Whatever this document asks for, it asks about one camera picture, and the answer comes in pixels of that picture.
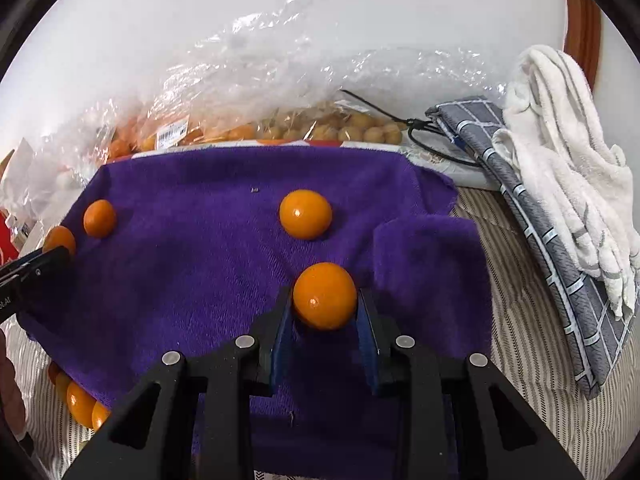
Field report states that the white barcode label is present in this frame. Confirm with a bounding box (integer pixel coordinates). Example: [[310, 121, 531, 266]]
[[156, 122, 189, 149]]

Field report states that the black cable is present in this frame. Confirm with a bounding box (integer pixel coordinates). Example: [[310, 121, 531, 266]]
[[341, 90, 483, 167]]

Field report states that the brown wooden door frame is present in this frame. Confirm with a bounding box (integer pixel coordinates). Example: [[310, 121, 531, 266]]
[[565, 0, 603, 96]]

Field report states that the white striped towel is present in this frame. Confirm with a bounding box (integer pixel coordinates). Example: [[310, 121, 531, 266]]
[[492, 45, 640, 321]]

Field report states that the crumpled white plastic packaging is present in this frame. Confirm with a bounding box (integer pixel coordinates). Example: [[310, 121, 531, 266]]
[[0, 140, 68, 241]]

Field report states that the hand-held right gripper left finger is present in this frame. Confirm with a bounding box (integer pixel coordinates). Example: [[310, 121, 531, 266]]
[[62, 287, 296, 480]]

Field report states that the bunch of bagged longans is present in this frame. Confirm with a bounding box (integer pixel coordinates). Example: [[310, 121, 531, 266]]
[[260, 110, 404, 145]]

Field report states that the striped bed sheet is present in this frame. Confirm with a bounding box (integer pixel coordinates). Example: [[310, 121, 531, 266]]
[[0, 187, 636, 480]]

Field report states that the person's left hand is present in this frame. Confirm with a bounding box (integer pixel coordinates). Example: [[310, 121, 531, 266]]
[[0, 330, 27, 441]]

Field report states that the red packet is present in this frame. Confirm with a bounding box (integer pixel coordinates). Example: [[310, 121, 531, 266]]
[[0, 210, 21, 266]]

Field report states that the grey checked cloth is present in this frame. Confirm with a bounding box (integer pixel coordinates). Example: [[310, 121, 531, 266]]
[[425, 96, 636, 401]]

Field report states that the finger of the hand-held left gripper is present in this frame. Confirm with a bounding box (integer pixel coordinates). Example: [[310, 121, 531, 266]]
[[0, 246, 72, 295]]

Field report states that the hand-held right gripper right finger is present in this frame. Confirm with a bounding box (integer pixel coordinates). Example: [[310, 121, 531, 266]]
[[356, 289, 586, 480]]

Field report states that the pile of bagged oranges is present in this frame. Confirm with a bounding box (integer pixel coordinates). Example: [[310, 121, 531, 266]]
[[107, 119, 258, 161]]

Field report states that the purple towel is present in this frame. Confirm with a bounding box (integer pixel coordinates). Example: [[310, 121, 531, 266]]
[[20, 147, 493, 478]]

